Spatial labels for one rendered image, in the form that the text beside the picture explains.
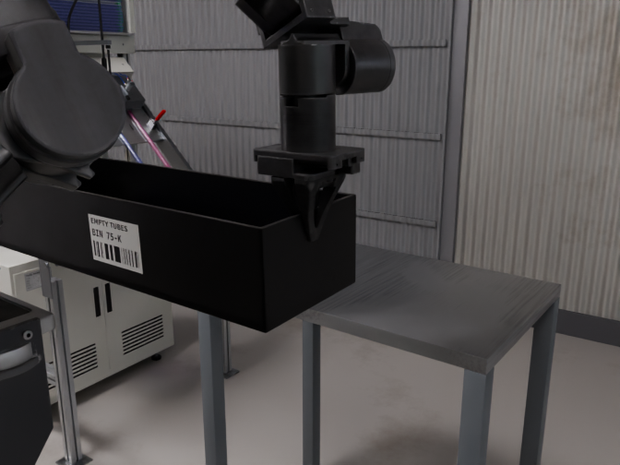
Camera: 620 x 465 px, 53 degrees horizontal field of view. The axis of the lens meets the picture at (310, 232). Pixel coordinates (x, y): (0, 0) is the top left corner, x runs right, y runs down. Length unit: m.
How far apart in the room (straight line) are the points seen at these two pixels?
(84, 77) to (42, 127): 0.05
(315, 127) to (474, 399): 0.66
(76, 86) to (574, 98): 2.73
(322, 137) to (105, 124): 0.24
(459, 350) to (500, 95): 2.15
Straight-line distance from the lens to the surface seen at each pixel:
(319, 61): 0.62
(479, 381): 1.12
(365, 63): 0.66
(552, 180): 3.11
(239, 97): 3.85
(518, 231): 3.20
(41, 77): 0.47
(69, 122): 0.47
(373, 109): 3.34
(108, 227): 0.79
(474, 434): 1.17
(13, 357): 0.64
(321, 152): 0.62
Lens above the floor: 1.28
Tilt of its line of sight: 16 degrees down
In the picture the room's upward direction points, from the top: straight up
